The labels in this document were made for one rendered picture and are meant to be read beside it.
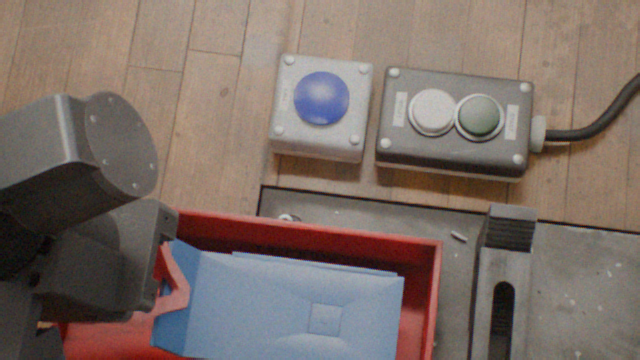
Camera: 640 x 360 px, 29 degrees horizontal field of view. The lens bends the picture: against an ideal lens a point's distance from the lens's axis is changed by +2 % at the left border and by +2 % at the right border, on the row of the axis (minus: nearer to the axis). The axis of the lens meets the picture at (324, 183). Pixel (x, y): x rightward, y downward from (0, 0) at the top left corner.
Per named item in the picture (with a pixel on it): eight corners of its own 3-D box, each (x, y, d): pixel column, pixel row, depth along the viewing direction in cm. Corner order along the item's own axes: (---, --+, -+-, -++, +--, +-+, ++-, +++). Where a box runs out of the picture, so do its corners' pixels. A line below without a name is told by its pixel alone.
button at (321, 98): (298, 77, 89) (297, 66, 88) (352, 84, 89) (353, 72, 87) (290, 128, 88) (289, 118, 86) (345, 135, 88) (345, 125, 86)
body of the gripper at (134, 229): (159, 316, 70) (71, 282, 64) (24, 317, 76) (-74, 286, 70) (179, 207, 72) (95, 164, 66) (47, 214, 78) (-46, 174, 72)
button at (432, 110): (413, 98, 89) (415, 87, 87) (453, 103, 89) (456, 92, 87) (408, 135, 88) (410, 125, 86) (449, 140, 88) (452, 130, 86)
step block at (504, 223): (475, 241, 87) (491, 202, 79) (518, 246, 87) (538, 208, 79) (467, 331, 85) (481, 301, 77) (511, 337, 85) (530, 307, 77)
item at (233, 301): (175, 249, 83) (169, 236, 80) (404, 278, 82) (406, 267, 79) (155, 353, 80) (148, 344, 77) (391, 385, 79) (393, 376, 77)
